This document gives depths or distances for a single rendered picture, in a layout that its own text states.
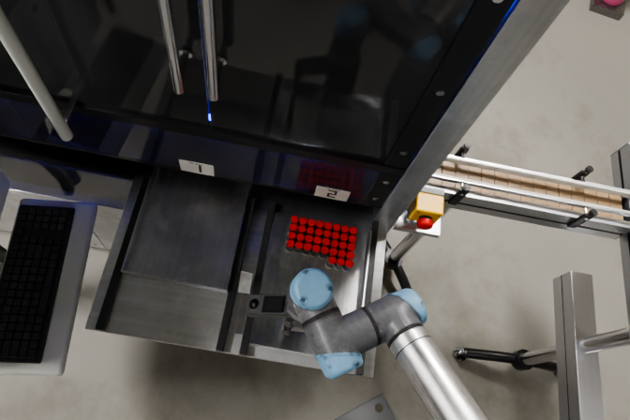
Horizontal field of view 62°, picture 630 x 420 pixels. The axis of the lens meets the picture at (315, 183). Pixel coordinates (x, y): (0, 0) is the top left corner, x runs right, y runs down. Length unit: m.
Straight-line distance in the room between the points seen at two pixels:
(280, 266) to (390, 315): 0.47
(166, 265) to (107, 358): 0.94
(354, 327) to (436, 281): 1.49
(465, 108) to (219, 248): 0.74
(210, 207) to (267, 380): 0.98
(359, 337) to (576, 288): 1.21
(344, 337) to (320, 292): 0.09
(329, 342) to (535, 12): 0.61
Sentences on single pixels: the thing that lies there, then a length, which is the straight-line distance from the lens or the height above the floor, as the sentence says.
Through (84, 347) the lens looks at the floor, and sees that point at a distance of 2.31.
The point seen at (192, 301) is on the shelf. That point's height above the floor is 0.88.
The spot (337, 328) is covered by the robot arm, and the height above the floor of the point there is 1.27.
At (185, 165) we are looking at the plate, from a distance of 1.34.
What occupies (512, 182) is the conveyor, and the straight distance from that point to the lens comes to 1.61.
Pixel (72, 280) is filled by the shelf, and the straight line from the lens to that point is 1.52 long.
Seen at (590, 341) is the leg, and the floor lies 0.61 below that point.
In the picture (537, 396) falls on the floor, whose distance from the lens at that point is 2.54.
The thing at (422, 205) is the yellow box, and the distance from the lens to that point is 1.36.
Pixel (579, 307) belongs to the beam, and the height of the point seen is 0.55.
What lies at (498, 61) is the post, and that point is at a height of 1.61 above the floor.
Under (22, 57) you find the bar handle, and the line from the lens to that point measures 1.01.
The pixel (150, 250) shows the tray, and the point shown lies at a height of 0.88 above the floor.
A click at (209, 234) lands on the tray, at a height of 0.88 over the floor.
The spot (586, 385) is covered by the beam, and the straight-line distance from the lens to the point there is 2.00.
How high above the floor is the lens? 2.22
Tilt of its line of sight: 64 degrees down
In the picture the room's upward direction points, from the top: 18 degrees clockwise
